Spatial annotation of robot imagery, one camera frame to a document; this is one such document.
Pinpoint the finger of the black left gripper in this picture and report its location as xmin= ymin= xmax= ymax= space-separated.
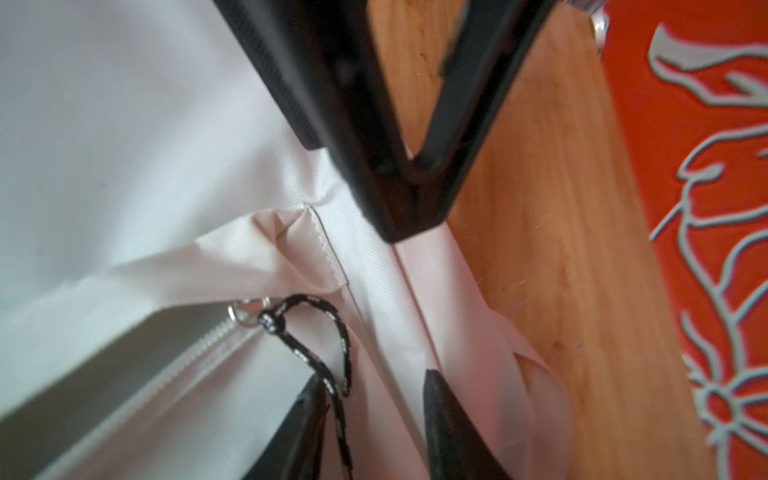
xmin=216 ymin=1 xmax=553 ymax=243

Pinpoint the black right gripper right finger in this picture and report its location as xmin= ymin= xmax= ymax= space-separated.
xmin=423 ymin=370 xmax=510 ymax=480

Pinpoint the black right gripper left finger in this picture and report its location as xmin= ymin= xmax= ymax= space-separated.
xmin=243 ymin=375 xmax=328 ymax=480

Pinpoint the white canvas backpack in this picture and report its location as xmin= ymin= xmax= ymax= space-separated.
xmin=1 ymin=1 xmax=571 ymax=479

